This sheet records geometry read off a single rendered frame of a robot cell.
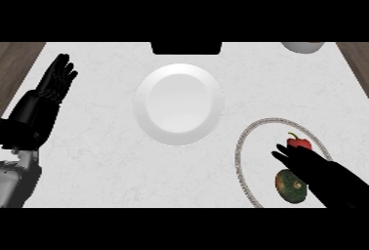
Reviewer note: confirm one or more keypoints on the red bell pepper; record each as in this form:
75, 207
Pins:
298, 142

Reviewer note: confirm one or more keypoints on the green squash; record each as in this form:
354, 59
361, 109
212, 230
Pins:
288, 190

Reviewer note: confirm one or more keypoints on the white oval plate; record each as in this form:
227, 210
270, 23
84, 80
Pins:
178, 104

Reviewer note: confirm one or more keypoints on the black appliance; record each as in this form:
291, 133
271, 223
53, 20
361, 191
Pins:
186, 48

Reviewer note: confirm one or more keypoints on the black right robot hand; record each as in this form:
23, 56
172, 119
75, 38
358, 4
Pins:
330, 182

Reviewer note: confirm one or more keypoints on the white round placemat grey rim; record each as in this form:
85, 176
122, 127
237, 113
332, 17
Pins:
258, 153

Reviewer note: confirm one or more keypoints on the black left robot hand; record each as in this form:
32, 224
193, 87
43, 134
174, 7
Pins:
35, 110

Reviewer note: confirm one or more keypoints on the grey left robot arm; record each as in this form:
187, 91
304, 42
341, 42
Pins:
10, 182

